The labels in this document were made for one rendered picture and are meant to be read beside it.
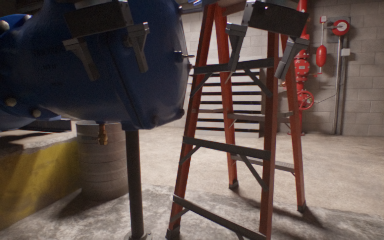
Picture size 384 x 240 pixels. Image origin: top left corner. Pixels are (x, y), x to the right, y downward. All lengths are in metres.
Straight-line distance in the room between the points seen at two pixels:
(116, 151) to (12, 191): 0.58
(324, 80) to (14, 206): 4.22
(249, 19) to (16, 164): 1.34
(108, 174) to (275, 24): 1.26
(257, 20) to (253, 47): 3.56
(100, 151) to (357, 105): 4.02
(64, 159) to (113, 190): 0.41
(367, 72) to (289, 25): 3.89
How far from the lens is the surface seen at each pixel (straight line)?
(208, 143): 0.83
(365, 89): 4.33
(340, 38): 4.26
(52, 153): 1.53
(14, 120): 1.54
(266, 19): 0.47
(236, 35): 0.46
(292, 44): 0.53
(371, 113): 4.40
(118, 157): 1.39
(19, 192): 1.48
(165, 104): 0.73
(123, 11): 0.46
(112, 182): 1.44
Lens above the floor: 0.69
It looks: 7 degrees down
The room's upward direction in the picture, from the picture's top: straight up
